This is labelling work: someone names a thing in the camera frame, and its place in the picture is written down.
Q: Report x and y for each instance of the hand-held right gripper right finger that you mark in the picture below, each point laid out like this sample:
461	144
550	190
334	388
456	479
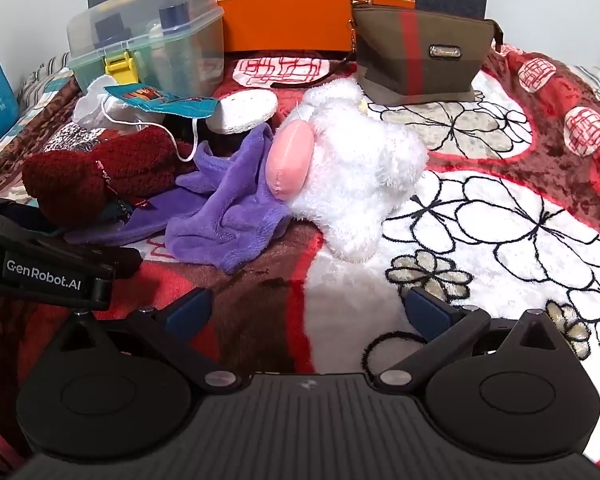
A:
427	310

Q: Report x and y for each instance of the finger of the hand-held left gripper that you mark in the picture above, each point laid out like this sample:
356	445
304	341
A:
115	261

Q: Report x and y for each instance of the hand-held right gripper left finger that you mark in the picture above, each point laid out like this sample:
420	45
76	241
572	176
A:
192	309

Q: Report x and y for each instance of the white plush toy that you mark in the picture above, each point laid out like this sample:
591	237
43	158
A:
360	160

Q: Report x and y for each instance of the orange box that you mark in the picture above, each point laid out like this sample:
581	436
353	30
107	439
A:
290	25

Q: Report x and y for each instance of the dark red knit hat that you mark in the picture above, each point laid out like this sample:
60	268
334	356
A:
80	180

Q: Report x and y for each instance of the purple fleece cloth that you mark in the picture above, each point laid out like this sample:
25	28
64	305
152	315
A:
230	210

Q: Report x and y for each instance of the red floral printed blanket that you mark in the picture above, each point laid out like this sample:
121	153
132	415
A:
505	220

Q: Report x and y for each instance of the plaid sheet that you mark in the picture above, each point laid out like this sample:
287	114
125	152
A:
7	147

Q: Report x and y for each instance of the white crumpled cloth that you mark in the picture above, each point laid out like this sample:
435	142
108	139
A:
92	105

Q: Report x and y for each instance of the teal face mask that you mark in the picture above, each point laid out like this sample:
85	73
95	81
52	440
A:
180	106

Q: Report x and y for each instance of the white round pad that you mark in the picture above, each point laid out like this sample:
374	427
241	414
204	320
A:
245	112

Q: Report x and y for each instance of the grey striped sheet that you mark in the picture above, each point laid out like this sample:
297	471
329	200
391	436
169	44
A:
45	75

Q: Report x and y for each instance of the clear plastic storage box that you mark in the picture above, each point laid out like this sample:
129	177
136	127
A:
145	50

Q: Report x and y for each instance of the black capped bottle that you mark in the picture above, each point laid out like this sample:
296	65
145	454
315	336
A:
110	27

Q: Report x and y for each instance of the brown pouch with red stripe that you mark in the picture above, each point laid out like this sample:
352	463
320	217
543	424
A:
415	60

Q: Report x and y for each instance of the dark blue capped bottle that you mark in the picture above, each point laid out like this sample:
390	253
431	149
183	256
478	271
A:
174	15

